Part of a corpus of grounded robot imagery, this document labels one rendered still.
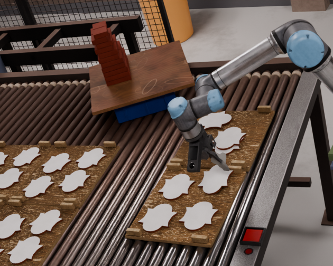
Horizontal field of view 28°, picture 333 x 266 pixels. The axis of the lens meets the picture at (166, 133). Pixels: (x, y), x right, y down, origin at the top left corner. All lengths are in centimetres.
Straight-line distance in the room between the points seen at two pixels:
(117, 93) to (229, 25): 300
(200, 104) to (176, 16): 357
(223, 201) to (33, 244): 75
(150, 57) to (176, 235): 128
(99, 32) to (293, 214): 150
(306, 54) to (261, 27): 364
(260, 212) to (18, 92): 189
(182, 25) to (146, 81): 274
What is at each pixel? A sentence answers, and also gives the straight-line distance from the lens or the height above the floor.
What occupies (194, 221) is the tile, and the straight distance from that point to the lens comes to 244.
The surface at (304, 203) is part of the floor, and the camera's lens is 386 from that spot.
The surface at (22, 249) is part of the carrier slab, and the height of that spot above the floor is 95.
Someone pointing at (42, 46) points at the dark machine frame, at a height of 101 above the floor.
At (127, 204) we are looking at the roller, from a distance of 267.
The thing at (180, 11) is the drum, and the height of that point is 28.
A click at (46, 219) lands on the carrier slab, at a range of 272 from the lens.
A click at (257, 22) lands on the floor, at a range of 600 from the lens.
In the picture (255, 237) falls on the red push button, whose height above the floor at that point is 93.
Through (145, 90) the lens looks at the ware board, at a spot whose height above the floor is 104.
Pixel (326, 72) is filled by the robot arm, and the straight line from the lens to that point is 233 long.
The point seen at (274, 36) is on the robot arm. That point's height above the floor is 145.
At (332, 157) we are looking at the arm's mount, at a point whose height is 89.
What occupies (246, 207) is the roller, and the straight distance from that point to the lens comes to 248.
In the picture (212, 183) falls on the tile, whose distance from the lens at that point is 257.
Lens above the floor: 250
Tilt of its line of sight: 32 degrees down
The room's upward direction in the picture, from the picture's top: 17 degrees counter-clockwise
